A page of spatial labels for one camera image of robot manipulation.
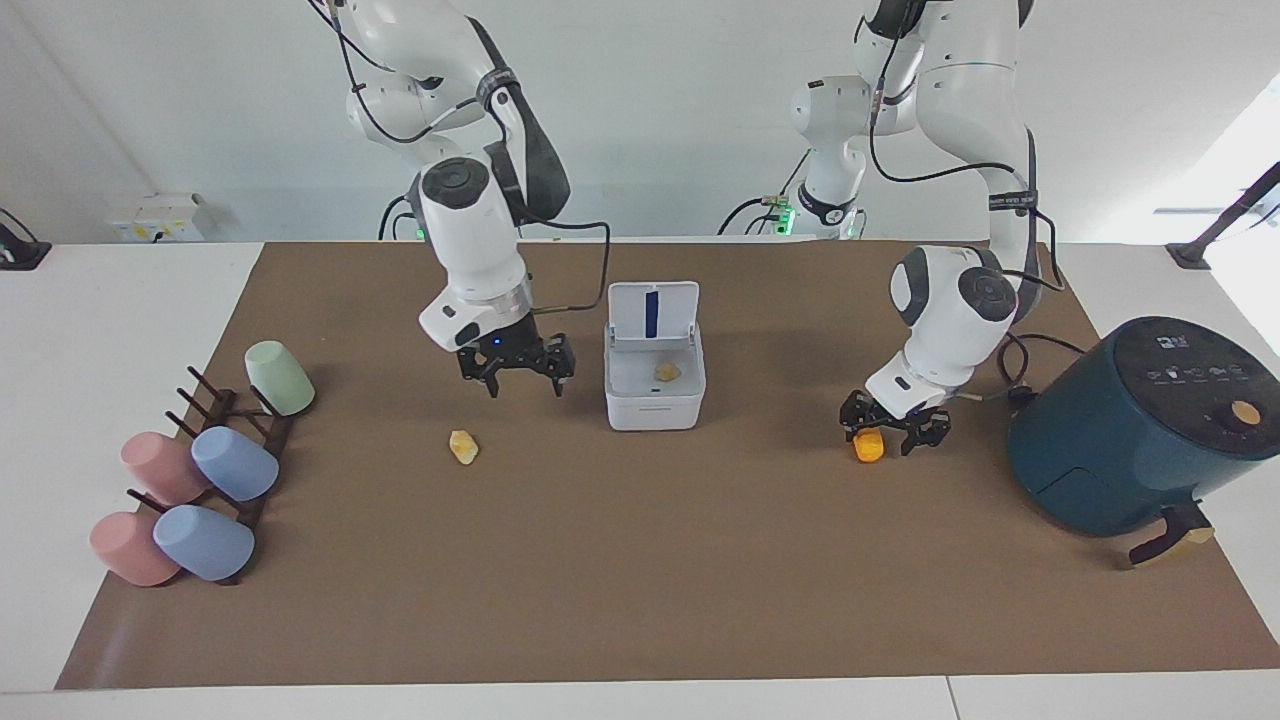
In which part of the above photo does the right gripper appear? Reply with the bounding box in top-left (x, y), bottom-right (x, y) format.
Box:
top-left (455, 315), bottom-right (578, 399)

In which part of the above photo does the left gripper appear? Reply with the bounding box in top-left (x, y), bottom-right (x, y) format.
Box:
top-left (839, 390), bottom-right (954, 457)

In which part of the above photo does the white trash bin with lid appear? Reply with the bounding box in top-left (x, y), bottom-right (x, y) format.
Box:
top-left (604, 281), bottom-right (707, 433)

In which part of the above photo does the dark teal air fryer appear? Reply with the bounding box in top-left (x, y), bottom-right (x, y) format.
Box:
top-left (1006, 316), bottom-right (1280, 570)

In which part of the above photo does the green cup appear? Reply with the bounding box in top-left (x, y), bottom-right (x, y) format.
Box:
top-left (245, 341), bottom-right (317, 417)

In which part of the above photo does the dark brown cup rack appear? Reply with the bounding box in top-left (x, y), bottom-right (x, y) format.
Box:
top-left (127, 366), bottom-right (297, 587)

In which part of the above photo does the blue cup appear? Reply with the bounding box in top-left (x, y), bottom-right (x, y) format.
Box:
top-left (153, 505), bottom-right (256, 583)
top-left (191, 426), bottom-right (281, 503)

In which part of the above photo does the pink cup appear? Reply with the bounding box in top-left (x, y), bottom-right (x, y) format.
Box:
top-left (89, 512), bottom-right (182, 588)
top-left (121, 432), bottom-right (212, 506)

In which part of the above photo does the black stand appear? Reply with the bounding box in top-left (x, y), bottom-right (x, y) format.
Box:
top-left (0, 207), bottom-right (53, 272)
top-left (1165, 161), bottom-right (1280, 272)

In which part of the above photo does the black cable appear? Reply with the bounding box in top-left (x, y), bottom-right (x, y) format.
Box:
top-left (866, 18), bottom-right (1067, 297)
top-left (377, 194), bottom-right (422, 242)
top-left (515, 214), bottom-right (613, 317)
top-left (716, 148), bottom-right (813, 238)
top-left (308, 0), bottom-right (491, 147)
top-left (955, 330), bottom-right (1092, 409)

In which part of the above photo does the white wall socket box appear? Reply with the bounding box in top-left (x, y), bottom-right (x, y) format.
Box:
top-left (107, 192), bottom-right (208, 244)

